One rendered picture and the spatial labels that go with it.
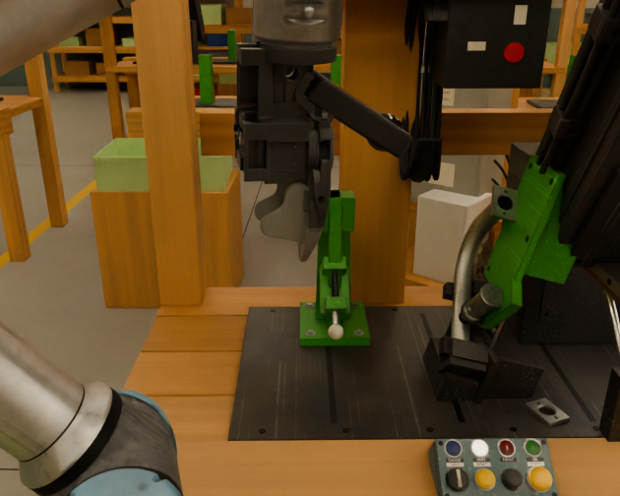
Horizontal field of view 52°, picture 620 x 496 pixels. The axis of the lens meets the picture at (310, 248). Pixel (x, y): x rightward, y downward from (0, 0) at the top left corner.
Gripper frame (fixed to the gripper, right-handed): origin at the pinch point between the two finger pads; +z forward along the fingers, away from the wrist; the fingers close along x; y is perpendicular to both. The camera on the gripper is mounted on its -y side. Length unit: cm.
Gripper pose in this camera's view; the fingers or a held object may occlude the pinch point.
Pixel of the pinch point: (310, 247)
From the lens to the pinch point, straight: 64.3
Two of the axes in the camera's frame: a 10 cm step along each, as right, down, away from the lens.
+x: 2.2, 4.3, -8.7
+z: -0.4, 9.0, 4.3
